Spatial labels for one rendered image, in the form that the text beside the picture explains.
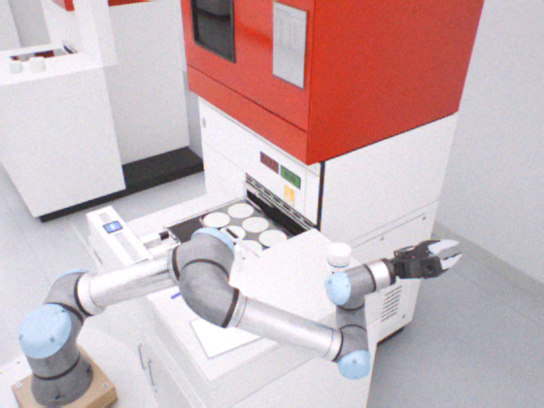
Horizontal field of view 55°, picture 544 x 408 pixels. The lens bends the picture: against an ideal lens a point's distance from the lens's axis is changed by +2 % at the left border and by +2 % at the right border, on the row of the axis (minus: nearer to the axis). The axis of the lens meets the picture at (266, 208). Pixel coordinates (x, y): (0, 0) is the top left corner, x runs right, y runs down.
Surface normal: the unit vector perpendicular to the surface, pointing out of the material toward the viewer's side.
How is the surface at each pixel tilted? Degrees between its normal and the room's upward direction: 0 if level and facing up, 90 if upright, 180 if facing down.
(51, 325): 9
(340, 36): 90
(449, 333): 0
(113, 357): 0
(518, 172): 90
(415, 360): 0
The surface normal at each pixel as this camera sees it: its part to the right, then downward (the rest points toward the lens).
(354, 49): 0.58, 0.46
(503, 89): -0.82, 0.33
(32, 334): -0.01, -0.73
